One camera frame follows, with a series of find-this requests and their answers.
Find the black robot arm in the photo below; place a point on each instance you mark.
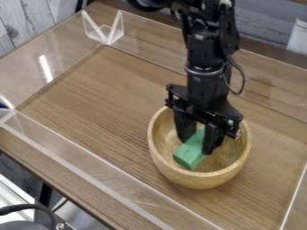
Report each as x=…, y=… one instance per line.
x=211, y=40

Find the white cylindrical container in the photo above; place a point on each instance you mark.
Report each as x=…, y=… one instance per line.
x=298, y=38

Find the green rectangular block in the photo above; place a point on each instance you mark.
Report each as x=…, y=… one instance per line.
x=189, y=153

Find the brown wooden bowl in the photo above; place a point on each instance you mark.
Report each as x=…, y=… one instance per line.
x=218, y=168

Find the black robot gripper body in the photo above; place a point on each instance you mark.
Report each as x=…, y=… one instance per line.
x=203, y=99

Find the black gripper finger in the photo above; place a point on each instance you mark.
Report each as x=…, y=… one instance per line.
x=214, y=136
x=185, y=124

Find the black table leg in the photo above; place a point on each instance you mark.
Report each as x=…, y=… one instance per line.
x=46, y=195

